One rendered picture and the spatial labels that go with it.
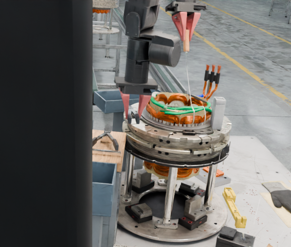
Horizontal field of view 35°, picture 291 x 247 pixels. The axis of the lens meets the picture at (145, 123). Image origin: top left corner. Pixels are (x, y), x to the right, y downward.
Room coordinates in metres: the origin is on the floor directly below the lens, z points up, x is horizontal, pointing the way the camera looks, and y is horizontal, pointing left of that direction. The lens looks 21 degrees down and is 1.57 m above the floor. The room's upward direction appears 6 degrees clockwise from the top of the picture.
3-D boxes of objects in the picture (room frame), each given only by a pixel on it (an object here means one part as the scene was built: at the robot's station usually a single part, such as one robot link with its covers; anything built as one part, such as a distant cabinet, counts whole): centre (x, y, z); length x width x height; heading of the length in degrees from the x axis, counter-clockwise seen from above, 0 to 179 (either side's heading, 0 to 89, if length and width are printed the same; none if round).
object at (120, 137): (1.11, 0.14, 1.05); 0.20 x 0.19 x 0.02; 1
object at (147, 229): (1.30, -0.09, 0.80); 0.39 x 0.39 x 0.01
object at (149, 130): (1.30, -0.09, 1.09); 0.32 x 0.32 x 0.01
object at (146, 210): (1.20, -0.01, 0.83); 0.05 x 0.04 x 0.02; 35
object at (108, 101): (1.58, 0.06, 0.92); 0.25 x 0.11 x 0.28; 118
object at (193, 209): (1.21, -0.18, 0.85); 0.06 x 0.04 x 0.05; 139
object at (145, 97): (1.10, 0.03, 1.20); 0.07 x 0.07 x 0.09; 9
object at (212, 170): (1.29, -0.22, 0.91); 0.02 x 0.02 x 0.21
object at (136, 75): (1.11, 0.03, 1.27); 0.10 x 0.07 x 0.07; 99
